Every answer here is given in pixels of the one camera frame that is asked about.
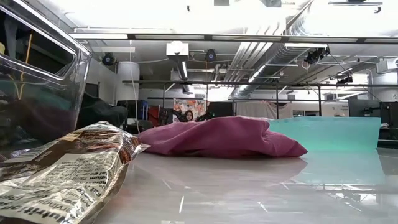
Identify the black bean bag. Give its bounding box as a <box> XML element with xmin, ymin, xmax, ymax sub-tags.
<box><xmin>76</xmin><ymin>92</ymin><xmax>129</xmax><ymax>130</ymax></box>

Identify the dark screen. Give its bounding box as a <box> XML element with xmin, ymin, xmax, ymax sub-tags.
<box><xmin>207</xmin><ymin>101</ymin><xmax>234</xmax><ymax>118</ymax></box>

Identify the translucent teal plastic bin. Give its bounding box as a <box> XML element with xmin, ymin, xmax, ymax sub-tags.
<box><xmin>267</xmin><ymin>116</ymin><xmax>382</xmax><ymax>152</ymax></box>

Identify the silver ceiling duct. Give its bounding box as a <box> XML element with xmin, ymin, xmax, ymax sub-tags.
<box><xmin>229</xmin><ymin>42</ymin><xmax>299</xmax><ymax>96</ymax></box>

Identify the colourful wall poster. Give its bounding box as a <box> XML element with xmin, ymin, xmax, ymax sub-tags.
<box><xmin>172</xmin><ymin>98</ymin><xmax>207</xmax><ymax>121</ymax></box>

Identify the black horizontal frame rail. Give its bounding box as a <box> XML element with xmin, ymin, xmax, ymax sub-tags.
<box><xmin>121</xmin><ymin>80</ymin><xmax>398</xmax><ymax>88</ymax></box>

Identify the black overhead camera rig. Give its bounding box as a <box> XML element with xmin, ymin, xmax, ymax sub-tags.
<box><xmin>303</xmin><ymin>47</ymin><xmax>330</xmax><ymax>65</ymax></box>

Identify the white cylindrical column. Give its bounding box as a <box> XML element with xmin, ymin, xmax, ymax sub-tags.
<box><xmin>117</xmin><ymin>61</ymin><xmax>141</xmax><ymax>102</ymax></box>

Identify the magenta cloth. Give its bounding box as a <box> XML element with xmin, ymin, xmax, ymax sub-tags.
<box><xmin>137</xmin><ymin>116</ymin><xmax>308</xmax><ymax>159</ymax></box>

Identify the white ceiling box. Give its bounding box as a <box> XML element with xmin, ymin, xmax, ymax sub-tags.
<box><xmin>165</xmin><ymin>41</ymin><xmax>190</xmax><ymax>57</ymax></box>

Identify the clear plastic bin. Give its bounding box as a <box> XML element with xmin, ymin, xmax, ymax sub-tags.
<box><xmin>0</xmin><ymin>0</ymin><xmax>93</xmax><ymax>162</ymax></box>

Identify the crinkled printed snack bag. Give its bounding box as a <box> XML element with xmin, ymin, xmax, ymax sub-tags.
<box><xmin>0</xmin><ymin>121</ymin><xmax>151</xmax><ymax>224</ymax></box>

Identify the white hanging sheet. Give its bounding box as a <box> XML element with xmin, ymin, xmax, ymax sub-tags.
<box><xmin>236</xmin><ymin>101</ymin><xmax>293</xmax><ymax>120</ymax></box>

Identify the black monitor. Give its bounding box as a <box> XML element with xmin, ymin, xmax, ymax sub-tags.
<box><xmin>348</xmin><ymin>98</ymin><xmax>398</xmax><ymax>125</ymax></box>

